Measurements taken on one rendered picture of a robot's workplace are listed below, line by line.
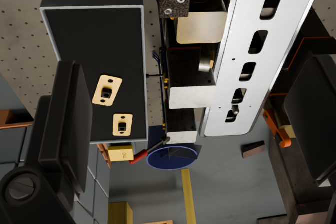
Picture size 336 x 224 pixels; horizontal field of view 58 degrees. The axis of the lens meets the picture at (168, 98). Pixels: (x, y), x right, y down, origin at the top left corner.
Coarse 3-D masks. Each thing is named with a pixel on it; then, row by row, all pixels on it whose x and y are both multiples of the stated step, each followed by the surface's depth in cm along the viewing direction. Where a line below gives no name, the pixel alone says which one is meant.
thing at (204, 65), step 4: (204, 44) 63; (208, 44) 63; (200, 48) 65; (204, 48) 62; (208, 48) 62; (200, 52) 62; (204, 52) 61; (208, 52) 61; (212, 52) 62; (200, 56) 60; (204, 56) 60; (208, 56) 60; (212, 56) 61; (200, 60) 60; (204, 60) 60; (208, 60) 60; (212, 60) 61; (200, 64) 60; (204, 64) 60; (208, 64) 60; (212, 64) 62; (200, 68) 61; (204, 68) 61; (208, 68) 61
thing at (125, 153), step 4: (108, 148) 74; (112, 148) 74; (116, 148) 74; (120, 148) 74; (124, 148) 74; (128, 148) 74; (132, 148) 74; (108, 152) 74; (112, 152) 74; (116, 152) 74; (120, 152) 75; (124, 152) 75; (128, 152) 75; (132, 152) 75; (112, 156) 76; (116, 156) 76; (120, 156) 76; (124, 156) 76; (128, 156) 77; (132, 156) 77; (112, 160) 78; (116, 160) 78; (120, 160) 78
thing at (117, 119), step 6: (114, 114) 61; (120, 114) 61; (126, 114) 62; (114, 120) 63; (120, 120) 63; (126, 120) 63; (114, 126) 65; (120, 126) 63; (126, 126) 65; (114, 132) 67; (126, 132) 67
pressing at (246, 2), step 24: (240, 0) 61; (264, 0) 62; (288, 0) 62; (312, 0) 63; (240, 24) 66; (264, 24) 67; (288, 24) 67; (216, 48) 72; (240, 48) 72; (264, 48) 73; (288, 48) 74; (216, 72) 78; (240, 72) 79; (264, 72) 80; (216, 96) 86; (264, 96) 88; (216, 120) 96; (240, 120) 98
